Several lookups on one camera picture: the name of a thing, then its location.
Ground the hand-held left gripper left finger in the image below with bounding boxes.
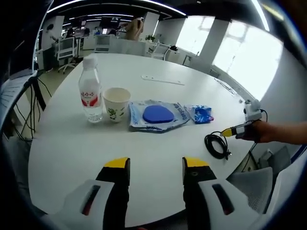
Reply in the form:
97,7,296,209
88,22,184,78
59,157,131,230

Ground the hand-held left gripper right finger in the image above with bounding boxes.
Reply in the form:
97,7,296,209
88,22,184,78
181,157,260,230

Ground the small dark blue packet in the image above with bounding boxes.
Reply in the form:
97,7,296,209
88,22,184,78
184,104,214,125

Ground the large pale blue packet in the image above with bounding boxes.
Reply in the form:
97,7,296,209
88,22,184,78
129,99,193,134

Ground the white paper cup leaf print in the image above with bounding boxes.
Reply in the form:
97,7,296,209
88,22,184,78
102,87,131,123

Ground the clear plastic water bottle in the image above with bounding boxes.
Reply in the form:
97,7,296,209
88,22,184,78
78,57,104,124

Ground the person's right hand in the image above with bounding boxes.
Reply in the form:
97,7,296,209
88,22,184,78
239,120,277,144

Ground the grey mesh chair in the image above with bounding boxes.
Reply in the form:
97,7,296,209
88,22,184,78
226,166,274,214

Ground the wide bright window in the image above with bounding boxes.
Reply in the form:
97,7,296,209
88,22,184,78
212,25,284,94

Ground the person's white shirt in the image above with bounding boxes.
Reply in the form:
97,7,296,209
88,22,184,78
262,143,307,218

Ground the white strip table cover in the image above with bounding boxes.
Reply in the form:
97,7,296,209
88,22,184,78
141,74,186,86

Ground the narrow bright window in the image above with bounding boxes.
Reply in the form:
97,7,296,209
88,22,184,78
176,16,215,61

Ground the straight ceiling light strip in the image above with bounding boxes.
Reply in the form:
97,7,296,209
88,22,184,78
251,0,271,25

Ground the white office chair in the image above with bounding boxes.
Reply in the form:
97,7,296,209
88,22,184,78
57,37,78,74
150,43,170,61
94,34,111,54

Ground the black laptop stand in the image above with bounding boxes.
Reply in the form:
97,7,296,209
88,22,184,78
12,74,52,142

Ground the white desk partition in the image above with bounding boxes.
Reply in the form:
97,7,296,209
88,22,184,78
109,38,147,56

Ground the silver laptop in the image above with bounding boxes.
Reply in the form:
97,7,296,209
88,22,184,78
0,69,39,125

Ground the curved ceiling light strip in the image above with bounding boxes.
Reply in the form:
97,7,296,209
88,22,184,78
47,0,188,18

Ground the thin black table cable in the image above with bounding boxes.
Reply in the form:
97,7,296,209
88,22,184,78
214,78,237,94

